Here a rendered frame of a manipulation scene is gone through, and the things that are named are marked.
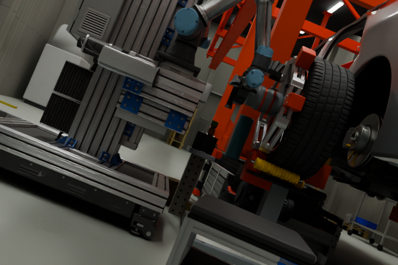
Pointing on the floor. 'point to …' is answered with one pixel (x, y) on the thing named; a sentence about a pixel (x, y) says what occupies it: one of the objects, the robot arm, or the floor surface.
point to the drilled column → (186, 184)
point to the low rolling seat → (237, 236)
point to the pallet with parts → (353, 226)
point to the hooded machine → (53, 67)
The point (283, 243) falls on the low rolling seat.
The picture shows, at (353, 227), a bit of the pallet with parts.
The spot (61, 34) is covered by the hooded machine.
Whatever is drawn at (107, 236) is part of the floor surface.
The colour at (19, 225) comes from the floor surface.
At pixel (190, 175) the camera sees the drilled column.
